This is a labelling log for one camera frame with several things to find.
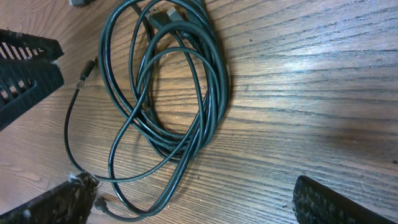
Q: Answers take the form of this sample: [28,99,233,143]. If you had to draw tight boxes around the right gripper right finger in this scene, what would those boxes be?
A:
[293,175,395,224]

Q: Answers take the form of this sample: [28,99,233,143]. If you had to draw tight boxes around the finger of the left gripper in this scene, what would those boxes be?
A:
[1,29,64,129]

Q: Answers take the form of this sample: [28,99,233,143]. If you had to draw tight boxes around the thick black cable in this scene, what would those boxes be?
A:
[98,0,231,223]

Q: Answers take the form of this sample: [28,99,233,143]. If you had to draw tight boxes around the thin black cable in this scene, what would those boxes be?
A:
[63,2,218,184]

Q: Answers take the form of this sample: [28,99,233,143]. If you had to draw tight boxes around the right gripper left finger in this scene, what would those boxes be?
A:
[1,172,99,224]

